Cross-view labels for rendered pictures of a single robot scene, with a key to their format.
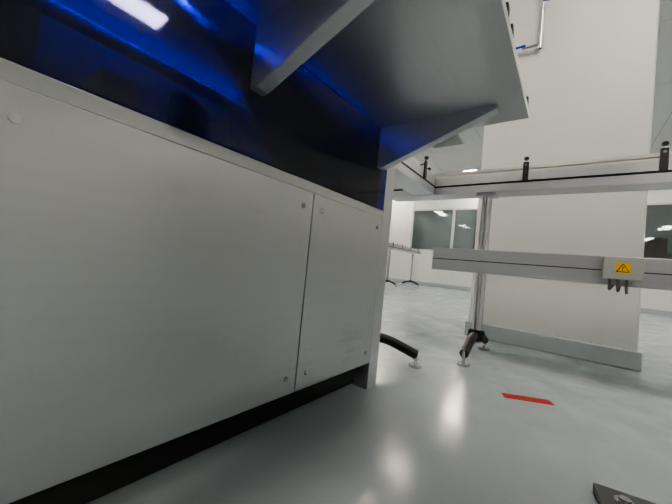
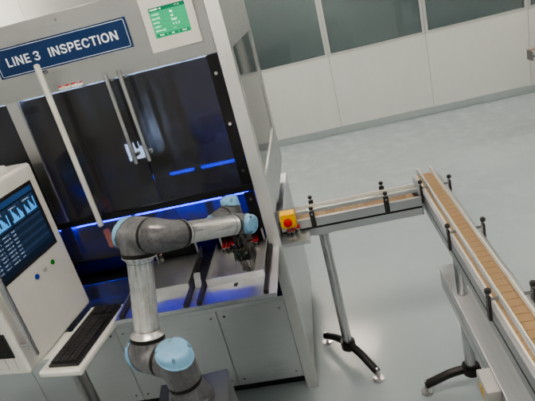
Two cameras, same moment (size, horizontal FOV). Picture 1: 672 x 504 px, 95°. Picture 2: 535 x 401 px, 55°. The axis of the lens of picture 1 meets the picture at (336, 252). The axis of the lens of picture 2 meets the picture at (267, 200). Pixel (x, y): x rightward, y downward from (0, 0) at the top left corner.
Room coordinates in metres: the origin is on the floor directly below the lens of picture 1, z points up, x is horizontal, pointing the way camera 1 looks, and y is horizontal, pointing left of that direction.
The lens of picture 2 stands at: (0.03, -2.08, 1.98)
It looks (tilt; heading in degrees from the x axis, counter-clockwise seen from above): 22 degrees down; 61
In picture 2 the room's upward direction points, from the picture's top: 15 degrees counter-clockwise
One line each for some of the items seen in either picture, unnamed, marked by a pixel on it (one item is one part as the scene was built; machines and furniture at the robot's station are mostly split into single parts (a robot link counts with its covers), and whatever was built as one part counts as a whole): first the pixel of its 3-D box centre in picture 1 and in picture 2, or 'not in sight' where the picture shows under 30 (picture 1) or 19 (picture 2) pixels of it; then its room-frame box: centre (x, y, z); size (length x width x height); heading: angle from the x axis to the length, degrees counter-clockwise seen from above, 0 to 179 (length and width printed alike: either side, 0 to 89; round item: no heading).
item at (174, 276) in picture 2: not in sight; (169, 271); (0.61, 0.07, 0.90); 0.34 x 0.26 x 0.04; 53
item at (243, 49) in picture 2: not in sight; (255, 95); (1.38, 0.22, 1.51); 0.85 x 0.01 x 0.59; 53
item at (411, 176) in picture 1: (398, 162); (348, 208); (1.46, -0.25, 0.92); 0.69 x 0.15 x 0.16; 143
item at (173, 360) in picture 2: not in sight; (176, 362); (0.33, -0.65, 0.96); 0.13 x 0.12 x 0.14; 112
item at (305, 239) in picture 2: not in sight; (296, 237); (1.19, -0.17, 0.87); 0.14 x 0.13 x 0.02; 53
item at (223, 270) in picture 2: not in sight; (239, 258); (0.88, -0.14, 0.90); 0.34 x 0.26 x 0.04; 53
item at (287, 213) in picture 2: not in sight; (287, 218); (1.15, -0.19, 1.00); 0.08 x 0.07 x 0.07; 53
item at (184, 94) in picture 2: not in sight; (188, 131); (0.87, -0.01, 1.51); 0.43 x 0.01 x 0.59; 143
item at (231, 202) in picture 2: not in sight; (231, 209); (0.83, -0.32, 1.21); 0.09 x 0.08 x 0.11; 22
